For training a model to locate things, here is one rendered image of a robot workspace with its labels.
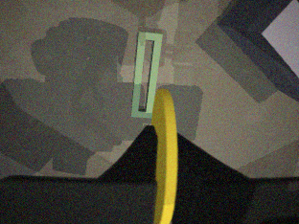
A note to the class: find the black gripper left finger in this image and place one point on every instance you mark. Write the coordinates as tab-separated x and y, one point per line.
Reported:
124	194

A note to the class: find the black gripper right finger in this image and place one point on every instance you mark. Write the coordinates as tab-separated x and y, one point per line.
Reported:
209	192

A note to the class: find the gold coin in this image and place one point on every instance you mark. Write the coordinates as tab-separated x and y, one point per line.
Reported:
163	119

